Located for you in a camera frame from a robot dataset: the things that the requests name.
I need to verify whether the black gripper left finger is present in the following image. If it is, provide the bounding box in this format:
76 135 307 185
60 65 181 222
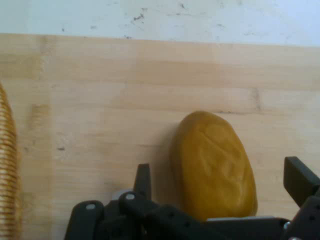
65 163 221 240

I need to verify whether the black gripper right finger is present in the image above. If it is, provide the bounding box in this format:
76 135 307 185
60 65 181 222
282 156 320 240

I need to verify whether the bamboo cutting board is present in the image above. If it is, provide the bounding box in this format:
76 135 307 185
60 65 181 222
0 33 320 240

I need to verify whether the woven wicker basket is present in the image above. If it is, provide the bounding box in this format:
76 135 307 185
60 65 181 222
0 82 23 240

